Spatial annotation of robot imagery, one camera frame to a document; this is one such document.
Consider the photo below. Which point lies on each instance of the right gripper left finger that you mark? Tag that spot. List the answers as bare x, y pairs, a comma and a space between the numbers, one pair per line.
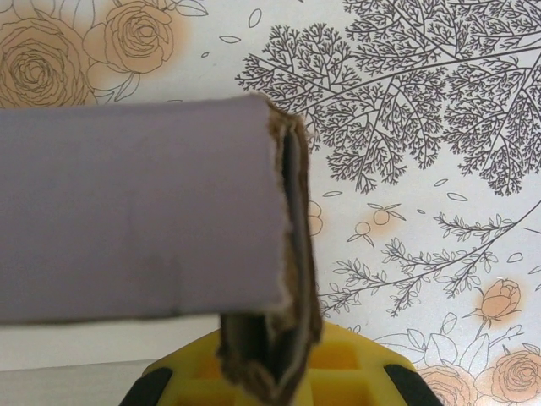
177, 380

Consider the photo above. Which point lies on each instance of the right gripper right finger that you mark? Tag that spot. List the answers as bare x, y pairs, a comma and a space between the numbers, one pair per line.
359, 372

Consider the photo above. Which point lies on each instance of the purple paper box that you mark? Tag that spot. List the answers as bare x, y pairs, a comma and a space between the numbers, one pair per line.
127, 211

